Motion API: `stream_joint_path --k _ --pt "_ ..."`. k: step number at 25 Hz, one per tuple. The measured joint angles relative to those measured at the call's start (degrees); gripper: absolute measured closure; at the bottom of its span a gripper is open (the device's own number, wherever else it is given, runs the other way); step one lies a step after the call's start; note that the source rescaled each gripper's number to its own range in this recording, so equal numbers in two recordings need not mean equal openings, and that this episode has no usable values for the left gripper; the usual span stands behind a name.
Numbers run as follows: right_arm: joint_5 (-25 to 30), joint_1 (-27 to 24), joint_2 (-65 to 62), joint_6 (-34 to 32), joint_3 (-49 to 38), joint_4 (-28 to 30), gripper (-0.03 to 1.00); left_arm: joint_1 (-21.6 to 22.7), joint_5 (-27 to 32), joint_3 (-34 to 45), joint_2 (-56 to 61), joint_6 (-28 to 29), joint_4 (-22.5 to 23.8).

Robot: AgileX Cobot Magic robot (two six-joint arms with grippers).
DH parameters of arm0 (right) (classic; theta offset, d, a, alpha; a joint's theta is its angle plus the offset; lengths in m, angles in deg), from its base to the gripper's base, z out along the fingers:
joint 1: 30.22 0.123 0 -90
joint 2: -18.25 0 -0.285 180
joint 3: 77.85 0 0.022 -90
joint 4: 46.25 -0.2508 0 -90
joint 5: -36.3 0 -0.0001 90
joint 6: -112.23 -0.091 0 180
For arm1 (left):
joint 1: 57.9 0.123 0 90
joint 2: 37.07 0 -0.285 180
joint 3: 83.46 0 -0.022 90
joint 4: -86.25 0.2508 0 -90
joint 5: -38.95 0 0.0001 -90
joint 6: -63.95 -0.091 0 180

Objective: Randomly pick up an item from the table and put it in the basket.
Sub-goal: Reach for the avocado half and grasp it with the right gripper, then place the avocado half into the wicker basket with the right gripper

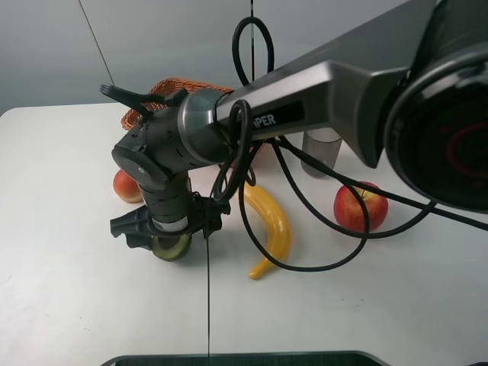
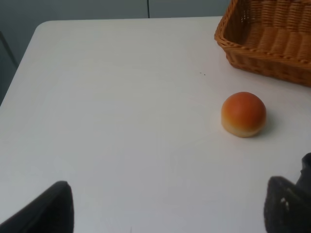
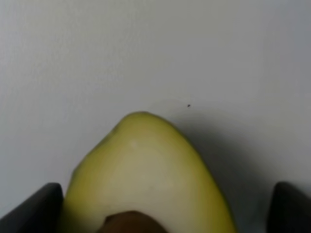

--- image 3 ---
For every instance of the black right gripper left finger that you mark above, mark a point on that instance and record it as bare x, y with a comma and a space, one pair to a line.
37, 214

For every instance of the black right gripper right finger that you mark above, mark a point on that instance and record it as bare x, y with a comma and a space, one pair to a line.
290, 210

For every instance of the halved avocado with pit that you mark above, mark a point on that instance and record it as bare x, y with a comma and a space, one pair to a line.
145, 164

